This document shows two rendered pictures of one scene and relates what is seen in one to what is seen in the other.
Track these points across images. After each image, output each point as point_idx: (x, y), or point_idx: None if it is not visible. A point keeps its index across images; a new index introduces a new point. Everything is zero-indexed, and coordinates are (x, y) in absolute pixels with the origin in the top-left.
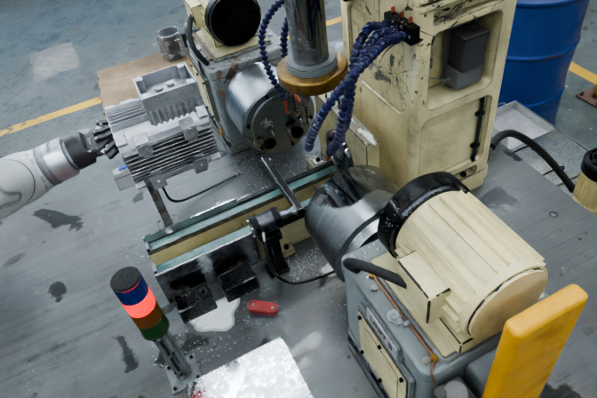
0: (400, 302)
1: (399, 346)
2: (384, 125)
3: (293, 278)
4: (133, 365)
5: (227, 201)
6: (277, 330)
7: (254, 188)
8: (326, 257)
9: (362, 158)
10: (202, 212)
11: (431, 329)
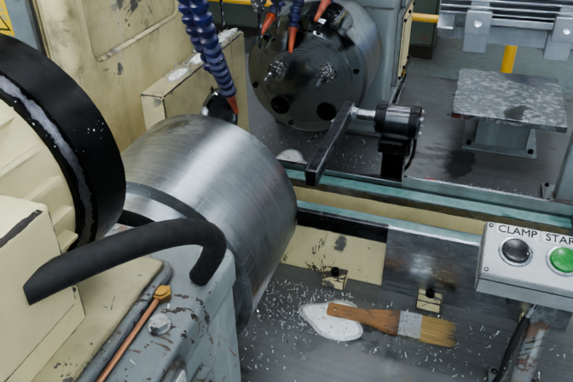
0: None
1: None
2: (163, 71)
3: None
4: None
5: (402, 229)
6: (437, 175)
7: (302, 338)
8: (377, 65)
9: (240, 67)
10: (456, 239)
11: None
